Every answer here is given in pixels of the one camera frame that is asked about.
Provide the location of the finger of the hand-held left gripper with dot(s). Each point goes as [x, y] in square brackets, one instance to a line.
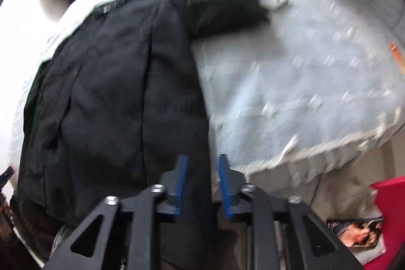
[7, 176]

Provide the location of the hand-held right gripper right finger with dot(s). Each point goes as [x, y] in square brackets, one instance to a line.
[224, 184]

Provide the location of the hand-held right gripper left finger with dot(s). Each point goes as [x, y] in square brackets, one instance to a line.
[182, 181]

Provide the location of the black coat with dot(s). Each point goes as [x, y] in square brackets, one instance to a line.
[110, 83]

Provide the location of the magazine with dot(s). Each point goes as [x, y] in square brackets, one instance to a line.
[357, 230]

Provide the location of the red box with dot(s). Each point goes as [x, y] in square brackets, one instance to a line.
[392, 210]

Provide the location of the orange tag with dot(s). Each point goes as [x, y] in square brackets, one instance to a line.
[397, 55]

